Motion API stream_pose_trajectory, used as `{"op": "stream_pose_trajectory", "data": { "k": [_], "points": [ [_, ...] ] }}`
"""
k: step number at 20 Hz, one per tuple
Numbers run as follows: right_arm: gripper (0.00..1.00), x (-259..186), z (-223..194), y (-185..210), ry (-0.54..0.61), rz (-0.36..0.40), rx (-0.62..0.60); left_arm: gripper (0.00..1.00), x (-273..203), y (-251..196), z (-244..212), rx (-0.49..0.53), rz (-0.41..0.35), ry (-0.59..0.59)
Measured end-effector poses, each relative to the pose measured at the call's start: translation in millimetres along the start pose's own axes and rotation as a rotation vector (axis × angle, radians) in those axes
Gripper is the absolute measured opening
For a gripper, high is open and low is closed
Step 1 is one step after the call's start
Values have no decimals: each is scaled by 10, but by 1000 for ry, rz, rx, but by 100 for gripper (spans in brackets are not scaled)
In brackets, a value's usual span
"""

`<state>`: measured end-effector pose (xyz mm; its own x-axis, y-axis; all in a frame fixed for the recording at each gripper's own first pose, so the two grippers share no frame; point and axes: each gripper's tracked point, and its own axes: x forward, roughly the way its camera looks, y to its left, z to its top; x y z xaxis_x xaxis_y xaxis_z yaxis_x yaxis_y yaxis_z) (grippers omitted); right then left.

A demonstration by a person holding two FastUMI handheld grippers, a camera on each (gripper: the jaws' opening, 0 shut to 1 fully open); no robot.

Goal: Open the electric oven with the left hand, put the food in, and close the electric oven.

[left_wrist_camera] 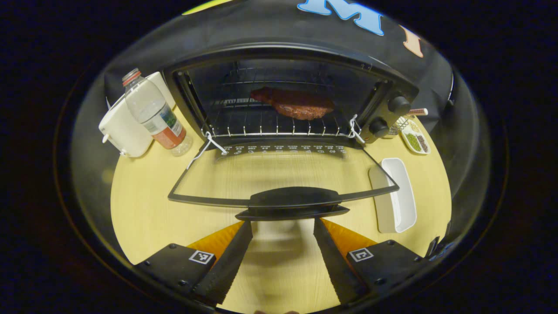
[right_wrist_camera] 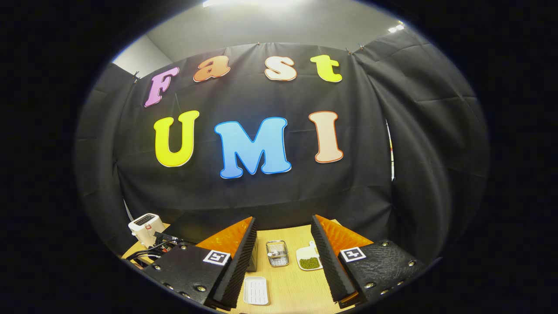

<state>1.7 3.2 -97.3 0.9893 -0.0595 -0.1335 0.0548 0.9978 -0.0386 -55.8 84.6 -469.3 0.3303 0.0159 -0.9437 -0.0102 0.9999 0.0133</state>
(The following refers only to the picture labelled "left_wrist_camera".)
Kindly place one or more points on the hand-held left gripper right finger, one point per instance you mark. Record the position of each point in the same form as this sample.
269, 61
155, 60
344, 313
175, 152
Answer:
340, 270

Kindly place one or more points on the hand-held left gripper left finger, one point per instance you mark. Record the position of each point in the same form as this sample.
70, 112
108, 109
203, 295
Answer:
226, 270

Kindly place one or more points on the black electric oven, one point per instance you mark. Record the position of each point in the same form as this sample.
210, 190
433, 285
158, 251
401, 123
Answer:
292, 198

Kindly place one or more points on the red raw meat steak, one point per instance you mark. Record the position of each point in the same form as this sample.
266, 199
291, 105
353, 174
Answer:
301, 107

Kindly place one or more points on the white rectangular tray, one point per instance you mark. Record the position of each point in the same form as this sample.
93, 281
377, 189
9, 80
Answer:
403, 192

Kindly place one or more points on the white divided plate of beans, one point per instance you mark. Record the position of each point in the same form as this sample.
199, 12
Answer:
416, 139

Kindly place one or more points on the clear red label plastic bottle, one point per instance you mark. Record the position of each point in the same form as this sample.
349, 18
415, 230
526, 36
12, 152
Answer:
154, 115

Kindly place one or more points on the white toaster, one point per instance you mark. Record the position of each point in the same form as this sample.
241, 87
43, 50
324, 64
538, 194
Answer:
126, 131

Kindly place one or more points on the brown rod with white tip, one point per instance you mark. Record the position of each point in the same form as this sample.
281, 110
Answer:
417, 111

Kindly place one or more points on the black backdrop cloth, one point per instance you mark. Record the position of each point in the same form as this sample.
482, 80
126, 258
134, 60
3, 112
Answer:
270, 26

